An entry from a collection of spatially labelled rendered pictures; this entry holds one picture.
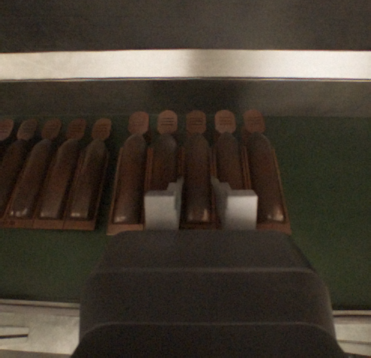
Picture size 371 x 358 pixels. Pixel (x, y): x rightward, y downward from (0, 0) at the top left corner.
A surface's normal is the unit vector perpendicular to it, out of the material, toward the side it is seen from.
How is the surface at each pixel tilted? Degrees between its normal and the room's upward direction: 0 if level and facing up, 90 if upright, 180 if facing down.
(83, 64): 55
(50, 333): 0
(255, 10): 90
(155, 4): 90
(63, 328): 0
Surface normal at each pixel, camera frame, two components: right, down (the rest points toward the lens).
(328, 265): -0.03, -0.51
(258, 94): -0.03, 0.86
